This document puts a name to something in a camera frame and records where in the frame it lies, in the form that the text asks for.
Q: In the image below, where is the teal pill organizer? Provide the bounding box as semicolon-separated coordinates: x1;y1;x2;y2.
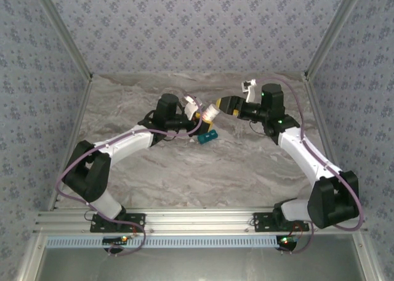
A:
196;129;220;145

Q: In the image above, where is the white pill bottle orange label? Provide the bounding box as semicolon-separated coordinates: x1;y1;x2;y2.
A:
201;104;221;122

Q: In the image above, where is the grey metal sheet panel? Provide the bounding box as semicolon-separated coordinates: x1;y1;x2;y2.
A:
36;246;367;281

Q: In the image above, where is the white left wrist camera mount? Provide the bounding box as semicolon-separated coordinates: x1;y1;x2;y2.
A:
183;95;203;120

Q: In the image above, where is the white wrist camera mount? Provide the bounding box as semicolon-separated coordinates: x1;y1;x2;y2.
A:
241;79;258;103
183;95;203;120

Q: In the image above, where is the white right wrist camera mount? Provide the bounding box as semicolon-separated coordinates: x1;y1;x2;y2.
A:
241;79;258;103

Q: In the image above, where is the aluminium table side rail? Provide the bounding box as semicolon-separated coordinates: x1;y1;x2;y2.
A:
47;77;95;211
303;74;352;210

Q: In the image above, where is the aluminium front rail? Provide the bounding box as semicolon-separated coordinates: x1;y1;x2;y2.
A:
33;207;369;235

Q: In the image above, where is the aluminium rear frame post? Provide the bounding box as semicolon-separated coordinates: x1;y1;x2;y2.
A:
30;0;94;82
304;0;368;82

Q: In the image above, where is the aluminium frame post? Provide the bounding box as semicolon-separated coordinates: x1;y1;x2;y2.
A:
30;0;94;82
304;0;368;82
15;234;47;281
352;233;382;281

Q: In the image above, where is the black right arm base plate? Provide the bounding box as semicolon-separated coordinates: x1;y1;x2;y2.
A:
252;212;310;232

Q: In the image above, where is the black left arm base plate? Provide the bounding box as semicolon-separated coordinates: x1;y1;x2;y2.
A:
89;212;146;234

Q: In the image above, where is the grey slotted cable duct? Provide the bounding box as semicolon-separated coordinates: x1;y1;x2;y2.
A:
45;235;281;249

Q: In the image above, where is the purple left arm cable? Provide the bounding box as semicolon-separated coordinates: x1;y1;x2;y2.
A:
55;91;204;257

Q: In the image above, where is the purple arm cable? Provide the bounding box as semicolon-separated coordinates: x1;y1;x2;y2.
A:
255;77;366;256
55;91;204;257

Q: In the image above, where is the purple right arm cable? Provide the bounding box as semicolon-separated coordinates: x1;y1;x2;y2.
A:
255;77;366;256

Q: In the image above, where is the aluminium lower frame post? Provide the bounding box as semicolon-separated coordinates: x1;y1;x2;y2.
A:
15;234;47;281
352;233;382;281

